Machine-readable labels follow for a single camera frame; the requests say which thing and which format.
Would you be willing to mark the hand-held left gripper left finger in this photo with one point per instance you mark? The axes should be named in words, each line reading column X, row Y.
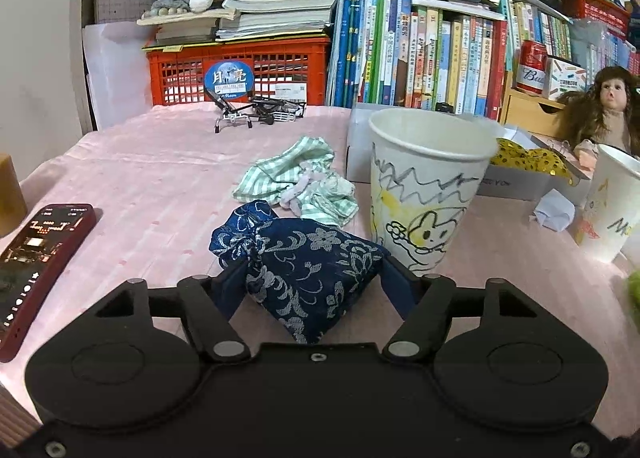
column 227, row 288

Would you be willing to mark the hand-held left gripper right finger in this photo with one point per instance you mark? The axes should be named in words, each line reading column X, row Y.
column 397, row 288

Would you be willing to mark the paper cup with cartoon drawing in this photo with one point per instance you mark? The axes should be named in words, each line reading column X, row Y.
column 425, row 198

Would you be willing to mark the green checked cloth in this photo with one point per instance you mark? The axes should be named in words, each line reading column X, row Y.
column 280, row 167

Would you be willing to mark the grey cardboard box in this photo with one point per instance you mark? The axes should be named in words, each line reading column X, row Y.
column 357, row 152

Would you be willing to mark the gold sequin pouch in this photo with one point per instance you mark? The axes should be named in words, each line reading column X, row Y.
column 530, row 160

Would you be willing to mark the white paper cup with lettering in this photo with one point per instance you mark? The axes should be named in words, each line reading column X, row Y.
column 607, row 208

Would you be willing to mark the green scrunchie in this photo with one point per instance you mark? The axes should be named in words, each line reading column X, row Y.
column 634, row 293

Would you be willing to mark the pale lilac scrunchie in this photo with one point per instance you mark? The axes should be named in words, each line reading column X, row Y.
column 300, row 190

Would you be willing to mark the pink tablecloth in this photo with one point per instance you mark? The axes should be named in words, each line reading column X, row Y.
column 150, row 177

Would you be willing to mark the crumpled white paper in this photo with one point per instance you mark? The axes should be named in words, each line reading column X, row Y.
column 554, row 212

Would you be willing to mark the red smartphone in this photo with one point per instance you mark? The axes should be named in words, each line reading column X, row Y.
column 35, row 268

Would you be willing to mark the blue round label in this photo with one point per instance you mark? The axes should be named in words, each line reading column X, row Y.
column 227, row 78

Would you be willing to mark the wooden drawer box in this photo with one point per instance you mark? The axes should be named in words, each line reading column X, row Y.
column 525, row 110

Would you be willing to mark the red plastic crate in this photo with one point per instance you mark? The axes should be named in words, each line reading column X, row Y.
column 180, row 72

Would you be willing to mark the row of children's books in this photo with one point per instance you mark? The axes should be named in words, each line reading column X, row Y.
column 410, row 52

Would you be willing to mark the tan block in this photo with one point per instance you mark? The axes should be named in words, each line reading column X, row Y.
column 10, row 198

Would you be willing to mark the white board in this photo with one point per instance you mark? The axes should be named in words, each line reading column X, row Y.
column 115, row 77

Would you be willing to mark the red beer can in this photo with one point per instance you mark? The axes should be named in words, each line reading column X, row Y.
column 531, row 67

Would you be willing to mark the white printed carton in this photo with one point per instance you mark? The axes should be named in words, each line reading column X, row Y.
column 565, row 77

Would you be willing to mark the long-haired doll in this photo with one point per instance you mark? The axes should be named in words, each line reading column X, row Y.
column 612, row 102

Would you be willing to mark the stack of books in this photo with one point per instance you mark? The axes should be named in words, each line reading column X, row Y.
column 280, row 2

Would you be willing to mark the row of thin books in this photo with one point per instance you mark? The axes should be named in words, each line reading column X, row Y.
column 550, row 27

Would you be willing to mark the grey grid board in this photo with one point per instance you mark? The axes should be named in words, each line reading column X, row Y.
column 120, row 5

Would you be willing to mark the red mesh basket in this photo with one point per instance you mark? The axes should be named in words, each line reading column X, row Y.
column 595, row 10

